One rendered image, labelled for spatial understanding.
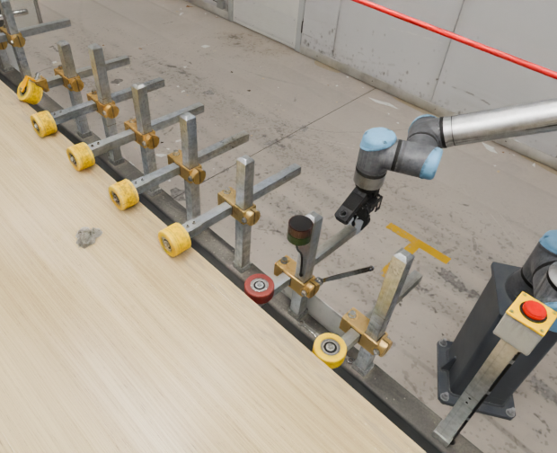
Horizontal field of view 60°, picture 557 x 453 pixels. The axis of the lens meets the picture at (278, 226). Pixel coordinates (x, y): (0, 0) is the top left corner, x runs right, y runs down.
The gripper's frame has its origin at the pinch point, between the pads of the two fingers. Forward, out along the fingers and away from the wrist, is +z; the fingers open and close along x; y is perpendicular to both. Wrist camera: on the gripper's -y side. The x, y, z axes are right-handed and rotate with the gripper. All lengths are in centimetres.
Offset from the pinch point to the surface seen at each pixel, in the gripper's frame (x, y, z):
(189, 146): 44, -30, -23
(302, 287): -6.2, -30.9, -4.2
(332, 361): -28, -45, -9
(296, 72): 203, 197, 87
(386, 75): 135, 233, 75
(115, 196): 50, -53, -13
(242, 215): 18.9, -30.8, -13.7
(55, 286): 34, -81, -9
